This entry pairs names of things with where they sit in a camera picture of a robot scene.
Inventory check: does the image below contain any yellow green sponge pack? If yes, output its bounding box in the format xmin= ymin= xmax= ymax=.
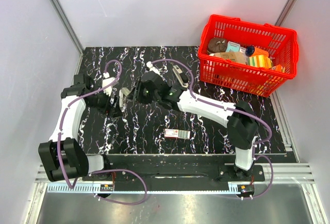
xmin=249 ymin=55 xmax=273 ymax=69

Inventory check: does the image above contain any purple cable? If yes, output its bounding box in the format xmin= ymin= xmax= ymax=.
xmin=151 ymin=58 xmax=274 ymax=200
xmin=57 ymin=60 xmax=149 ymax=205

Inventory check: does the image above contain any blue capped orange bottle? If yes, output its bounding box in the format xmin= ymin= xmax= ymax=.
xmin=245 ymin=45 xmax=269 ymax=57

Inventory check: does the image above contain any red white staple box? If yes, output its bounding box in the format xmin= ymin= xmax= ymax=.
xmin=164 ymin=129 xmax=190 ymax=139

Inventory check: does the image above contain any brown cardboard package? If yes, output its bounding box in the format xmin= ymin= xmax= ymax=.
xmin=209 ymin=52 xmax=249 ymax=65

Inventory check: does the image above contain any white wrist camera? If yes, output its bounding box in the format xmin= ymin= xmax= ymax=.
xmin=102 ymin=72 xmax=116 ymax=97
xmin=146 ymin=61 xmax=160 ymax=75

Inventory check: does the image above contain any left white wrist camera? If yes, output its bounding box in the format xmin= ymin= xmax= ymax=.
xmin=102 ymin=72 xmax=116 ymax=97

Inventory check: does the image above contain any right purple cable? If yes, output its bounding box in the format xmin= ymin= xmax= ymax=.
xmin=151 ymin=58 xmax=274 ymax=200

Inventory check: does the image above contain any beige stapler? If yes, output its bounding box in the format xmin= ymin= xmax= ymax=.
xmin=119 ymin=87 xmax=130 ymax=112

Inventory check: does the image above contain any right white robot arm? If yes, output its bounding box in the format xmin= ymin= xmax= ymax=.
xmin=128 ymin=71 xmax=259 ymax=181

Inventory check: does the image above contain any orange small box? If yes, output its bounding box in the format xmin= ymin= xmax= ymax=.
xmin=270 ymin=65 xmax=285 ymax=73

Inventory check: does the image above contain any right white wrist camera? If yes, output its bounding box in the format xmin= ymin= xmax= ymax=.
xmin=146 ymin=61 xmax=160 ymax=75

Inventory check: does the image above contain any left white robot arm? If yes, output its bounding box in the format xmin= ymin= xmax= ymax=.
xmin=38 ymin=73 xmax=122 ymax=182

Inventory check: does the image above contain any red plastic basket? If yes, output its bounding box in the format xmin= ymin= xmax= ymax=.
xmin=198 ymin=14 xmax=299 ymax=97

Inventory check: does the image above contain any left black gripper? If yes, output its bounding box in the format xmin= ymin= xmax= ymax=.
xmin=87 ymin=86 xmax=123 ymax=118

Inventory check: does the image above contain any aluminium rail frame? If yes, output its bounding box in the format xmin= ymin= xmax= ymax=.
xmin=35 ymin=163 xmax=314 ymax=195

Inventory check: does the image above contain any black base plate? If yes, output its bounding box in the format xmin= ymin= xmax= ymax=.
xmin=82 ymin=154 xmax=265 ymax=193

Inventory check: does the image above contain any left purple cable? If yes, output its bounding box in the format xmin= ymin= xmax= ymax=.
xmin=57 ymin=60 xmax=149 ymax=205

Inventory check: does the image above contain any teal small box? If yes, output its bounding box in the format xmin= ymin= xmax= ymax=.
xmin=226 ymin=41 xmax=241 ymax=52

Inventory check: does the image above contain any brown round object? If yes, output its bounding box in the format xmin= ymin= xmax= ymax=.
xmin=207 ymin=37 xmax=228 ymax=54

